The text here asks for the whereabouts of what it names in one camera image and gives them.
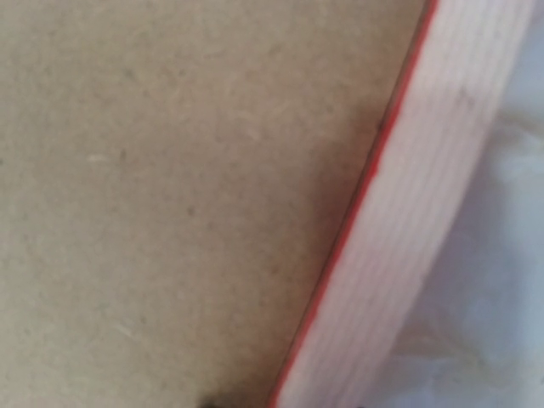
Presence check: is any brown cardboard backing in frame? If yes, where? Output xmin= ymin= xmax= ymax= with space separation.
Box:
xmin=1 ymin=1 xmax=425 ymax=407

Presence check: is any red wooden picture frame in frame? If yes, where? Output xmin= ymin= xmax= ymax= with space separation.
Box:
xmin=269 ymin=1 xmax=536 ymax=407

